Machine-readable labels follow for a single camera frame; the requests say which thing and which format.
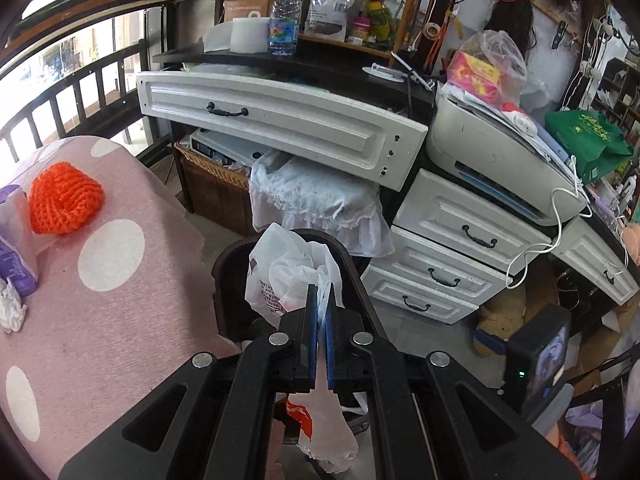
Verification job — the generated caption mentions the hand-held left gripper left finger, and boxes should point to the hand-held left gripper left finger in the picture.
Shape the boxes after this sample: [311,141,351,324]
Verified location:
[59,284,320,480]

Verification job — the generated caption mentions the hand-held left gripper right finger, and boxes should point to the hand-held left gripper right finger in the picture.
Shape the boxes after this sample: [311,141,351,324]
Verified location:
[324,282,583,480]

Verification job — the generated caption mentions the white plastic bag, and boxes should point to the white plastic bag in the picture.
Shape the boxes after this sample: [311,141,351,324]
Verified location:
[244,222,373,476]

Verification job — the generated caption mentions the dark trash bin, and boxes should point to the dark trash bin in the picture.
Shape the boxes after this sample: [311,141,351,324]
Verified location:
[211,229,391,361]

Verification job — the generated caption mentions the foam fruit net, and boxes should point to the foam fruit net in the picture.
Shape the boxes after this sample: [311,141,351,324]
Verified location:
[29,161,106,235]

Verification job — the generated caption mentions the purple packet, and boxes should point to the purple packet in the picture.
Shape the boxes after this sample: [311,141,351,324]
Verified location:
[0,185,40,296]

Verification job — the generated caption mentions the white desk drawer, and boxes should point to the white desk drawer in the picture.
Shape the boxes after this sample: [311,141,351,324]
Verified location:
[552,217,640,306]

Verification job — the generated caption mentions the stool with lace cover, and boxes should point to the stool with lace cover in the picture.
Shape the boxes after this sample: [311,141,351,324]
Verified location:
[249,150,396,261]

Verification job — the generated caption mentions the white drawer cabinet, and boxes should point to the white drawer cabinet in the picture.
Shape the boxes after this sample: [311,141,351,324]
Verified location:
[360,167,556,325]

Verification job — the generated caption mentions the wicker basket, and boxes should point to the wicker basket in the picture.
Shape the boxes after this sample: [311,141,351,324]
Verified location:
[174,142,256,236]

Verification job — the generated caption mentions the pink polka-dot tablecloth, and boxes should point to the pink polka-dot tablecloth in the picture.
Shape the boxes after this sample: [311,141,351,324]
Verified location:
[0,136,241,480]

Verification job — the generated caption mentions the white printer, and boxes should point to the white printer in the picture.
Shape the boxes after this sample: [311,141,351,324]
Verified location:
[427,92,591,226]

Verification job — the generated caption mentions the grey electronic device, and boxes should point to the grey electronic device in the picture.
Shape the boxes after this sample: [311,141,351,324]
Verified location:
[190,127,273,168]

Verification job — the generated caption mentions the white drawer front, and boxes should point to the white drawer front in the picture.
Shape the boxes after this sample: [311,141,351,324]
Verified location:
[136,71,430,192]

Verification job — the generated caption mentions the green shopping bag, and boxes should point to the green shopping bag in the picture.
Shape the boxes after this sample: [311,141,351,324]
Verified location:
[544,110,633,184]

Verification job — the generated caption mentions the black vanity desk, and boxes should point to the black vanity desk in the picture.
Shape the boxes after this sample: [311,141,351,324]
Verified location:
[152,42,441,106]

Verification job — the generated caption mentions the clear bag with boxes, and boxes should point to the clear bag with boxes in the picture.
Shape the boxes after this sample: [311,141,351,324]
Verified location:
[445,30,531,106]

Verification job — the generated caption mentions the white tissue roll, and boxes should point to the white tissue roll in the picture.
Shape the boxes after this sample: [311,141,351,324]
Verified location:
[230,17,271,55]

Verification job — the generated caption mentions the clear water bottle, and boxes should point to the clear water bottle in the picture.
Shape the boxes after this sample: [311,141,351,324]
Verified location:
[268,0,301,57]

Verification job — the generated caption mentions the dark hanging wig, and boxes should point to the dark hanging wig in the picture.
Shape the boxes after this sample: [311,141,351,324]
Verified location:
[485,0,536,56]

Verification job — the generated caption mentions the silver pouch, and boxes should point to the silver pouch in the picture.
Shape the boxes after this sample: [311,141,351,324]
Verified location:
[304,0,362,43]

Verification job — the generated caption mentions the wooden rack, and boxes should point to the wooden rack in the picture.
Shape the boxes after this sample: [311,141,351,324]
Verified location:
[295,0,426,61]

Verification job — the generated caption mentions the dark wooden railing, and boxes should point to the dark wooden railing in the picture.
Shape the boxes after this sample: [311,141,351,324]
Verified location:
[0,42,166,163]

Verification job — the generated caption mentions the white cable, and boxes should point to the white cable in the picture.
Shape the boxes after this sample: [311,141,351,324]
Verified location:
[505,155,587,289]

